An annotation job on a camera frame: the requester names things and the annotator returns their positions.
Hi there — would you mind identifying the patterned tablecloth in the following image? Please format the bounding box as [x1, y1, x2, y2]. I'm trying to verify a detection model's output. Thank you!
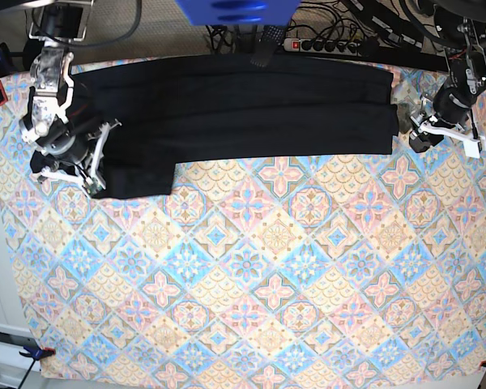
[0, 75, 486, 388]

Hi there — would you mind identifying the white power strip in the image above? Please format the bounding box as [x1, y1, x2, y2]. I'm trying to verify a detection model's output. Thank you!
[283, 38, 364, 56]

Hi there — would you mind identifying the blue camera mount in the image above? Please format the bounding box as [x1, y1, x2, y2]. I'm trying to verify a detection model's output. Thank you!
[176, 0, 301, 26]

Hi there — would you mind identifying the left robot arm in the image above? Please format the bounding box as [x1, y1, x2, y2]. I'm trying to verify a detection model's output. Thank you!
[399, 1, 486, 159]

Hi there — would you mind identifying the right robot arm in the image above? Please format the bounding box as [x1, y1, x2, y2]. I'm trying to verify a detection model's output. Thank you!
[19, 1, 121, 198]

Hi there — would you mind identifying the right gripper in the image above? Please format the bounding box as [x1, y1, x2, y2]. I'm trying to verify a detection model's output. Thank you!
[30, 117, 122, 195]

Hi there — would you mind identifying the blue clamp at table corner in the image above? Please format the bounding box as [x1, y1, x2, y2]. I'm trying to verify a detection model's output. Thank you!
[19, 346, 56, 361]

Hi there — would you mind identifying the dark navy T-shirt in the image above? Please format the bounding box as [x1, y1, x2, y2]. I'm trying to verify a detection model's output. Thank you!
[30, 52, 400, 200]

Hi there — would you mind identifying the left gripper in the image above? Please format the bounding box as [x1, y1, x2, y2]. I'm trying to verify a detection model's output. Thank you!
[392, 84, 486, 158]

